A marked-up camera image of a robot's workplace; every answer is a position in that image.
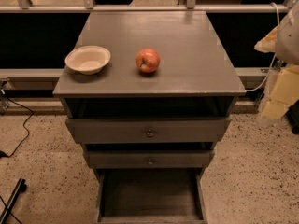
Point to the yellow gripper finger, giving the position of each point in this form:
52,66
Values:
268,43
283,92

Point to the red apple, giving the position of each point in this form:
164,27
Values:
147,60

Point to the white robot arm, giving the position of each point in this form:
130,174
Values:
283,40

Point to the gray top drawer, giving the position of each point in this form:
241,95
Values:
129,131

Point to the gray wooden drawer cabinet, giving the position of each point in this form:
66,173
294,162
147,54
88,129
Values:
195,78

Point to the gray open bottom drawer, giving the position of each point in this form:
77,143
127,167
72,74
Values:
150,196

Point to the gray middle drawer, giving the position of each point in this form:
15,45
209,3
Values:
148,159

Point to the beige paper bowl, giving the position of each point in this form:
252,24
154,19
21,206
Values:
88,60

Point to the black bar on floor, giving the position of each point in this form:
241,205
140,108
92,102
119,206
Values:
9,204

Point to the metal railing frame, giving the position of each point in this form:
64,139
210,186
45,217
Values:
88,6

